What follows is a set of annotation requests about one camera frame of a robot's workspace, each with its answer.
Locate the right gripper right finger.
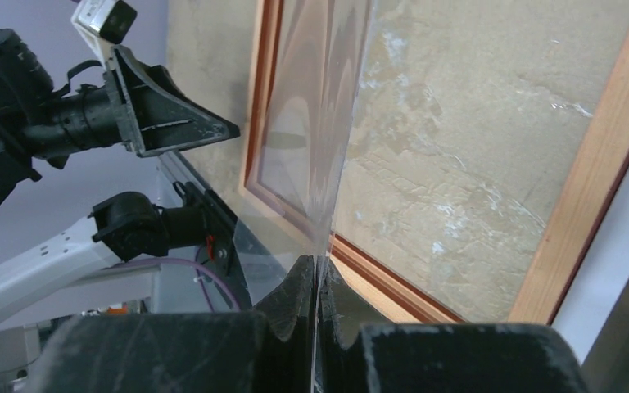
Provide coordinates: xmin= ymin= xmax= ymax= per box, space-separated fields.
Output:
xmin=317 ymin=257 xmax=589 ymax=392

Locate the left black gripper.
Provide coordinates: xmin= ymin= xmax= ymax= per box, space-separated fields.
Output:
xmin=22 ymin=45 xmax=240 ymax=160

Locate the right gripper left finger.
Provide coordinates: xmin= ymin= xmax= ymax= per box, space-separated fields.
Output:
xmin=26 ymin=255 xmax=315 ymax=392

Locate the clear acrylic sheet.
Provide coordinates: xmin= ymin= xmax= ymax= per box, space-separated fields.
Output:
xmin=234 ymin=1 xmax=374 ymax=303

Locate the orange wooden picture frame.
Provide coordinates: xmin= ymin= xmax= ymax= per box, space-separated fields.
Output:
xmin=238 ymin=0 xmax=629 ymax=327

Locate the photo print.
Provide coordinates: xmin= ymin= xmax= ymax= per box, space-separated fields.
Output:
xmin=552 ymin=168 xmax=629 ymax=392

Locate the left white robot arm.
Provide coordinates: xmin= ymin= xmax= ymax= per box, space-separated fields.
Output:
xmin=0 ymin=29 xmax=240 ymax=324

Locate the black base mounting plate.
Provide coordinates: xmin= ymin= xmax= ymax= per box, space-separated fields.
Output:
xmin=173 ymin=181 xmax=252 ymax=310

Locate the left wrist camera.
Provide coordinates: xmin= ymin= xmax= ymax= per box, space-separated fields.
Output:
xmin=70 ymin=0 xmax=138 ymax=66

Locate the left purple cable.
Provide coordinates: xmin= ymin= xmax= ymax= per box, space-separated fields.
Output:
xmin=124 ymin=255 xmax=242 ymax=313

